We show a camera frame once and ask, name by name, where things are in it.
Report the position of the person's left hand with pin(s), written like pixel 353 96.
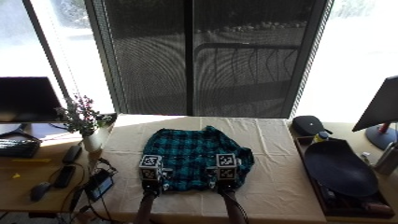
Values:
pixel 153 184

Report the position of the person's right hand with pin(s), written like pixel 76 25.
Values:
pixel 225 184

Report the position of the white marker cube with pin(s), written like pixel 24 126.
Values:
pixel 226 165
pixel 149 166

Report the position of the teal plaid shirt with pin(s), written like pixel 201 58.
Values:
pixel 190 149

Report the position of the white tablecloth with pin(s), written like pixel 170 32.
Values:
pixel 273 174

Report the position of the small device with blue screen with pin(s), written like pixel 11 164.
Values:
pixel 99 186

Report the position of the black remote control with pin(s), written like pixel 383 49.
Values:
pixel 72 154

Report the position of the black phone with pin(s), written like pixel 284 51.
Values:
pixel 65 176

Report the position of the flowering plant in white vase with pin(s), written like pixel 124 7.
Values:
pixel 85 121

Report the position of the black zip pouch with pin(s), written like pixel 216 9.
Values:
pixel 308 125

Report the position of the dark blue oval dish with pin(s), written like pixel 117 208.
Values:
pixel 339 168

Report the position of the dark computer mouse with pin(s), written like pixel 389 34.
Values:
pixel 39 190

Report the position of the yellow ruler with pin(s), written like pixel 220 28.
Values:
pixel 31 160

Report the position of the wooden side desk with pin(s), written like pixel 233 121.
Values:
pixel 355 137
pixel 24 193

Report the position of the dark wooden tray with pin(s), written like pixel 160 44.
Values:
pixel 351 205

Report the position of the small yellow scrap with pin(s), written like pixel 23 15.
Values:
pixel 16 175

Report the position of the black keyboard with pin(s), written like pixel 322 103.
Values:
pixel 16 147

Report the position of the dark mesh window screen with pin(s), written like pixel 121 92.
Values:
pixel 206 59

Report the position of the black computer monitor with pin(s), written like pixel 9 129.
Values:
pixel 24 99

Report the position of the silver metal bottle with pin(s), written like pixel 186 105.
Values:
pixel 387 159

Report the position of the monitor with red-blue stand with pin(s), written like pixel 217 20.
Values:
pixel 379 109

